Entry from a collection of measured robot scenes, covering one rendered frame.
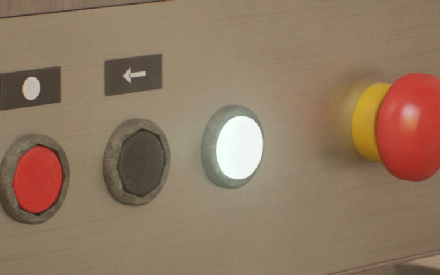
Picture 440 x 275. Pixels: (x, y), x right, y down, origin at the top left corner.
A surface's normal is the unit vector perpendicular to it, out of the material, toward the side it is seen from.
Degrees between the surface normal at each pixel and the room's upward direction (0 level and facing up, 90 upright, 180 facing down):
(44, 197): 90
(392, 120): 83
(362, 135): 101
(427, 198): 90
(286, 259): 90
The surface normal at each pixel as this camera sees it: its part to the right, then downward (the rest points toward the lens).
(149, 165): 0.73, 0.10
